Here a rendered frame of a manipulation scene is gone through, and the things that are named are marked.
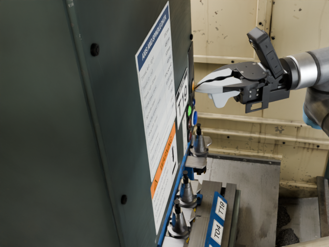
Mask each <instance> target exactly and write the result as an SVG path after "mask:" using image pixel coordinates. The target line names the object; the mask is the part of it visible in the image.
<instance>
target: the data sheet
mask: <svg viewBox="0 0 329 247"><path fill-rule="evenodd" d="M135 59H136V67H137V74H138V82H139V90H140V98H141V108H142V115H143V123H144V131H145V138H146V146H147V154H148V162H149V169H150V177H151V182H152V181H153V178H154V175H155V172H156V169H157V167H158V164H159V161H160V158H161V156H162V153H163V150H164V148H165V145H166V142H167V139H168V136H169V134H170V131H171V128H172V125H173V123H174V120H175V117H176V105H175V91H174V76H173V61H172V46H171V31H170V16H169V2H168V1H167V3H166V5H165V6H164V8H163V10H162V11H161V13H160V15H159V16H158V18H157V20H156V21H155V23H154V24H153V26H152V28H151V30H150V31H149V33H148V35H147V36H146V38H145V40H144V41H143V43H142V45H141V46H140V48H139V50H138V51H137V53H136V54H135Z"/></svg>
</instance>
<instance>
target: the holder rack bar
mask: <svg viewBox="0 0 329 247"><path fill-rule="evenodd" d="M191 141H192V139H191ZM191 141H190V142H189V143H188V146H187V150H186V153H185V155H184V157H183V160H182V164H181V167H180V171H179V174H178V177H177V181H176V184H175V187H174V191H173V194H172V197H171V201H170V204H169V207H168V211H167V214H166V217H165V221H164V224H163V228H162V231H161V234H160V238H159V241H158V244H157V247H161V245H162V241H163V238H164V236H165V235H166V232H167V226H168V225H169V222H170V220H169V216H170V213H171V210H172V206H173V205H174V204H175V203H174V201H175V200H176V197H177V196H176V195H177V193H178V191H177V189H178V186H179V182H180V179H182V177H183V171H184V170H185V167H184V165H185V162H186V158H187V155H189V151H190V148H191V145H190V144H191Z"/></svg>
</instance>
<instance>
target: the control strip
mask: <svg viewBox="0 0 329 247"><path fill-rule="evenodd" d="M188 73H189V102H190V104H188V105H187V108H186V117H187V118H188V120H187V130H188V136H187V141H188V143H189V142H190V140H189V135H190V132H192V134H193V130H194V127H195V125H193V115H194V111H195V106H194V107H193V99H194V98H195V90H192V85H193V82H194V58H193V41H192V42H191V45H190V47H189V50H188ZM194 83H195V82H194ZM189 106H190V107H191V114H190V117H189V115H188V109H189ZM190 119H191V122H192V123H191V130H190V128H189V120H190Z"/></svg>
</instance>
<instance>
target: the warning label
mask: <svg viewBox="0 0 329 247"><path fill-rule="evenodd" d="M177 168H178V161H177V147H176V133H175V122H174V124H173V126H172V129H171V132H170V135H169V137H168V140H167V143H166V146H165V148H164V151H163V154H162V157H161V160H160V162H159V165H158V168H157V171H156V174H155V176H154V179H153V182H152V185H151V187H150V191H151V198H152V206H153V213H154V221H155V228H156V235H157V234H158V230H159V227H160V224H161V221H162V217H163V214H164V211H165V207H166V204H167V200H168V197H169V194H170V191H171V187H172V184H173V181H174V178H175V175H176V171H177Z"/></svg>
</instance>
